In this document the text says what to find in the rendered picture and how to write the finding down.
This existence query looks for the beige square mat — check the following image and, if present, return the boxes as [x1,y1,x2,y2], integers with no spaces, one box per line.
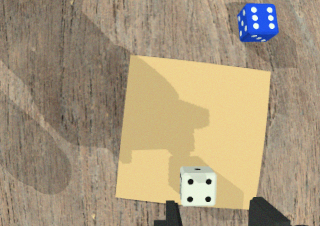
[116,55,271,209]

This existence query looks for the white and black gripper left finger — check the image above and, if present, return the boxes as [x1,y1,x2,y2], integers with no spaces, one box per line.
[154,200,183,226]

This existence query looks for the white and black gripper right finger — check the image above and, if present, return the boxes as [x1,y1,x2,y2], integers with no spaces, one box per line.
[248,197,292,226]

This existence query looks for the white die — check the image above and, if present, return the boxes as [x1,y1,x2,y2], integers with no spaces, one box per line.
[179,166,217,206]

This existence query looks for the blue die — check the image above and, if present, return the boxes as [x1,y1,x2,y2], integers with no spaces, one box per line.
[237,3,279,42]

